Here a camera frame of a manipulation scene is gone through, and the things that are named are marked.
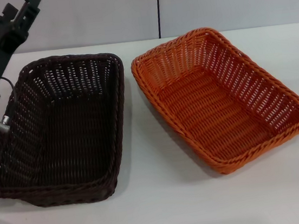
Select thin grey gripper cable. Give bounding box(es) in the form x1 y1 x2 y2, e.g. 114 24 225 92
0 74 22 134

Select orange woven basket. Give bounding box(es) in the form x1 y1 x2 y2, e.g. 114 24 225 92
127 15 299 185

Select dark brown woven basket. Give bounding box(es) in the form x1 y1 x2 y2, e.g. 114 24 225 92
0 47 141 215

